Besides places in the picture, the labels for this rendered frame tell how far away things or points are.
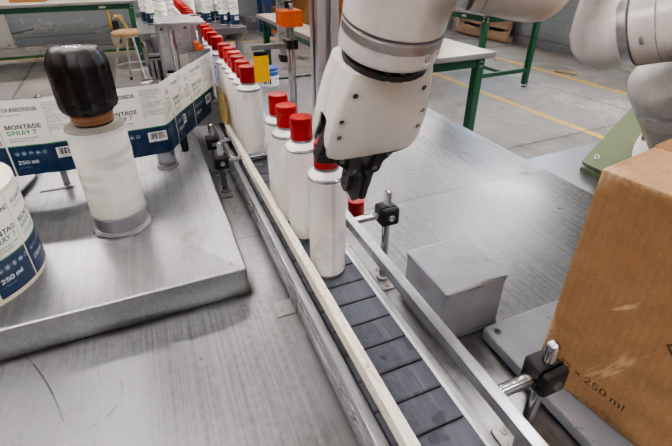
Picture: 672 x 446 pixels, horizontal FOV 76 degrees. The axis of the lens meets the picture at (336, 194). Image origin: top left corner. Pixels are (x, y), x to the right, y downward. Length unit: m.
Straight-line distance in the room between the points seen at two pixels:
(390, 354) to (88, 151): 0.51
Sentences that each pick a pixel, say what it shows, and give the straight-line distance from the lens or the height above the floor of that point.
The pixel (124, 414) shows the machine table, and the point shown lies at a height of 0.83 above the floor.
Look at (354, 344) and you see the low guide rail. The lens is 0.51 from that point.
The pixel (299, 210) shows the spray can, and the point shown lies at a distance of 0.68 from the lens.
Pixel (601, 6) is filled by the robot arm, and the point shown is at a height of 1.22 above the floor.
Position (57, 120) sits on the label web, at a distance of 0.96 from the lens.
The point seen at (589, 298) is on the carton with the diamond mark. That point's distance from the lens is 0.53.
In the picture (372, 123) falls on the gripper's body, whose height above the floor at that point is 1.16.
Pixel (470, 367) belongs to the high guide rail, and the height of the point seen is 0.96.
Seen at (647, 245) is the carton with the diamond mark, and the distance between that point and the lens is 0.47.
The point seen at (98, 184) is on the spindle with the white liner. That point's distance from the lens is 0.76.
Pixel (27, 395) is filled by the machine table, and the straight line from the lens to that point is 0.68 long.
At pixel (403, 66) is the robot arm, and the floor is 1.22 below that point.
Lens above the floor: 1.30
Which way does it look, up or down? 30 degrees down
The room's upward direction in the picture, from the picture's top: straight up
